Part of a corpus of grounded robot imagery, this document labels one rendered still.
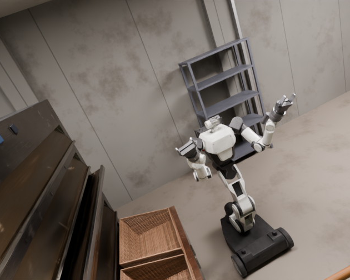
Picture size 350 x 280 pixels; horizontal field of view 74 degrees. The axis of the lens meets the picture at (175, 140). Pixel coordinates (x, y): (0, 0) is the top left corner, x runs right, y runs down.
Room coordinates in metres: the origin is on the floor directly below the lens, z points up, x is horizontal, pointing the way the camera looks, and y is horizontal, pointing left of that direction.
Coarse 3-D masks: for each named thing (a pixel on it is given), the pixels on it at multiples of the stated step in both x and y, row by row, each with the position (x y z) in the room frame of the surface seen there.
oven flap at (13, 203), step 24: (48, 144) 1.54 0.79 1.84; (72, 144) 1.77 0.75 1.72; (24, 168) 1.14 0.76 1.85; (48, 168) 1.29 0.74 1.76; (0, 192) 0.90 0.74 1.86; (24, 192) 0.99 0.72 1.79; (0, 216) 0.79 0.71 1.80; (24, 216) 0.86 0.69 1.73; (0, 240) 0.70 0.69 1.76; (0, 264) 0.61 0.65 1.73
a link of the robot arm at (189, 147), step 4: (184, 144) 1.33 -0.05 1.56; (188, 144) 1.31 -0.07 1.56; (192, 144) 1.31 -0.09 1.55; (196, 144) 1.30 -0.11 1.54; (180, 148) 1.32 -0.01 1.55; (184, 148) 1.31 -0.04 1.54; (188, 148) 1.29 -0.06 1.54; (192, 148) 1.28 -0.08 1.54; (184, 152) 1.29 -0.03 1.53; (188, 152) 1.29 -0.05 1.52; (192, 152) 1.31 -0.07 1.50; (196, 152) 1.33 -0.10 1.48; (188, 156) 1.32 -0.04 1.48; (192, 156) 1.32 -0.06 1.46; (196, 156) 1.32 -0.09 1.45; (188, 160) 1.34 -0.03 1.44; (192, 160) 1.33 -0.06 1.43
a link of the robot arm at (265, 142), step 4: (264, 136) 1.57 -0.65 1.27; (268, 136) 1.54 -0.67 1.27; (272, 136) 1.54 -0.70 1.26; (260, 140) 1.65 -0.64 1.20; (264, 140) 1.57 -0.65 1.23; (268, 140) 1.55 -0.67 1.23; (260, 144) 1.60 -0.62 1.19; (264, 144) 1.59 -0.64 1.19; (268, 144) 1.57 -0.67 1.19; (264, 148) 1.59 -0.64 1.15
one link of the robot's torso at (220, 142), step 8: (200, 128) 1.95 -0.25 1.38; (224, 128) 1.77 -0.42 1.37; (200, 136) 1.84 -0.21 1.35; (208, 136) 1.75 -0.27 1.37; (216, 136) 1.73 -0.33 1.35; (224, 136) 1.71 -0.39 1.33; (232, 136) 1.73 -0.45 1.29; (208, 144) 1.71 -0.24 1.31; (216, 144) 1.70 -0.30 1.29; (224, 144) 1.71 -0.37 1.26; (232, 144) 1.72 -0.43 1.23; (208, 152) 1.75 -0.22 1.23; (216, 152) 1.69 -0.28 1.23; (224, 152) 1.72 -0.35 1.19; (232, 152) 1.74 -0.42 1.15; (216, 160) 1.73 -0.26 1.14; (224, 160) 1.72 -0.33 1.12
